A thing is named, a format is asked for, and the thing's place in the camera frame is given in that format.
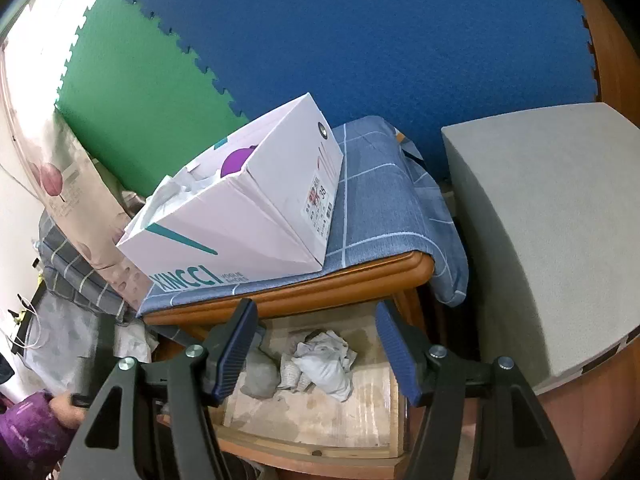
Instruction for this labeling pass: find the wooden nightstand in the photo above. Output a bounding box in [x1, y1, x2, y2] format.
[144, 252, 434, 479]

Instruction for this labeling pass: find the white XINCCI shoe box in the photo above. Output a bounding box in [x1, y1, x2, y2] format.
[117, 94, 343, 290]

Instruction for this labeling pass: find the blue foam mat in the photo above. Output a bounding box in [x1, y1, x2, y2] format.
[126, 0, 597, 180]

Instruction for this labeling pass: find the wooden drawer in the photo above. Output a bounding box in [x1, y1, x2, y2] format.
[209, 302, 408, 479]

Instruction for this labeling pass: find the person's left hand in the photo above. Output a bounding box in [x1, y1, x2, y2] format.
[49, 392, 87, 431]

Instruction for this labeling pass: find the white knitted garment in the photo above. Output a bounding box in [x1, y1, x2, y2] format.
[278, 353, 311, 392]

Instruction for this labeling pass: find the floral beige pillow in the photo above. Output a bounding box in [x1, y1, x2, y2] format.
[1, 67, 151, 311]

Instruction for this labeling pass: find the green foam mat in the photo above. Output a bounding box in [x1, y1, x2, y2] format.
[56, 0, 247, 197]

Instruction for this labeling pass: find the blue checked cloth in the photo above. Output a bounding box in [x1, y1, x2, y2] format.
[139, 116, 469, 315]

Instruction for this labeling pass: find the purple sleeved left forearm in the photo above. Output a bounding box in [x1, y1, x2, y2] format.
[0, 391, 75, 479]

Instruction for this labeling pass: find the grey underwear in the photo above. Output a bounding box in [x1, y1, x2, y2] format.
[241, 348, 280, 400]

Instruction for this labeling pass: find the white underwear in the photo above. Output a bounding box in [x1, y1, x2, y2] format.
[292, 330, 358, 402]

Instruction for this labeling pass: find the grey striped bedding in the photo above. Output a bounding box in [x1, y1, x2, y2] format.
[38, 211, 134, 324]

